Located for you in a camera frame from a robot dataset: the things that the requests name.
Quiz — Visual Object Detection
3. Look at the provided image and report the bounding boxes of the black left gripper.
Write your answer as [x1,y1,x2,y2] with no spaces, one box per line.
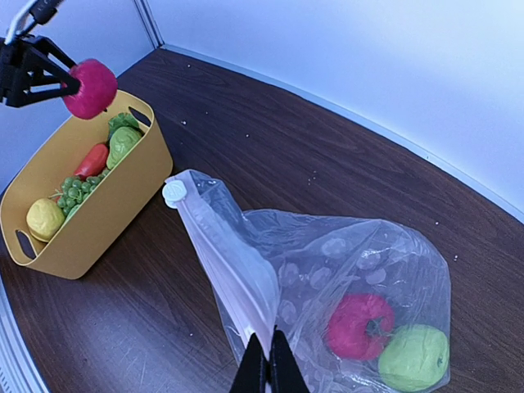
[1,34,80,107]

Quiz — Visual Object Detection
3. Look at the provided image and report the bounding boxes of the aluminium front rail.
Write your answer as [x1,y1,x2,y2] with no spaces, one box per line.
[0,282,49,393]

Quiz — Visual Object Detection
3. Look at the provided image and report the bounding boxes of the yellow plastic basket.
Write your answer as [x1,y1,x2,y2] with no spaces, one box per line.
[1,91,173,279]

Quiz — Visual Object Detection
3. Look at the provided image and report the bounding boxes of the clear zip top bag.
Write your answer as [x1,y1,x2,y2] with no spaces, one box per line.
[162,170,451,392]

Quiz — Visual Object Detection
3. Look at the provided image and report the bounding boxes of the orange toy carrot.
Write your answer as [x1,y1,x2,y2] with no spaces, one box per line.
[74,143,109,179]

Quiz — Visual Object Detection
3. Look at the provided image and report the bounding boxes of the red toy apple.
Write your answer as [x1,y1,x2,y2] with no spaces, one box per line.
[63,59,118,120]

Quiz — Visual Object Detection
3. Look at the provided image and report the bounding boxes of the dark green carrot leaves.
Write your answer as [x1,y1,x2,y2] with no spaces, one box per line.
[108,112,140,133]

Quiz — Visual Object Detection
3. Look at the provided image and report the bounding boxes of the red toy tomato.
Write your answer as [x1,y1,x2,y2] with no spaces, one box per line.
[325,293,395,361]

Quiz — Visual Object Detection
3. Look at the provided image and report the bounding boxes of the light green toy lettuce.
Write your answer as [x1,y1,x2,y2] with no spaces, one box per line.
[106,126,142,169]

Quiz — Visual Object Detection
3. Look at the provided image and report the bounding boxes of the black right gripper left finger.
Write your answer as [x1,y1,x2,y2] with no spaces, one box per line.
[229,333,269,393]

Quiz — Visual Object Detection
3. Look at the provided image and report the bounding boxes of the green toy grapes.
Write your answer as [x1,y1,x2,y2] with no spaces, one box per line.
[49,168,110,219]

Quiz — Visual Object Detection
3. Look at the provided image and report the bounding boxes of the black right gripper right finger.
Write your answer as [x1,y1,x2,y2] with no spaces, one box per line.
[269,329,309,393]

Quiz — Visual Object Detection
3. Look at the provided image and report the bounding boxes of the yellow toy lemon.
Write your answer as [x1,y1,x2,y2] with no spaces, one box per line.
[26,198,65,242]

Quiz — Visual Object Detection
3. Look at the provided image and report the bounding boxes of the green toy cabbage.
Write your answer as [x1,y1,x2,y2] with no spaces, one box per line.
[378,324,449,392]

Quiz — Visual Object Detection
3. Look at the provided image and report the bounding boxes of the left aluminium frame post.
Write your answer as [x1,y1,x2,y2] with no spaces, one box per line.
[133,0,165,48]

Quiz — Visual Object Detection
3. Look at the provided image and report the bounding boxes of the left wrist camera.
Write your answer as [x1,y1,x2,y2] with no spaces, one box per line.
[3,0,63,45]

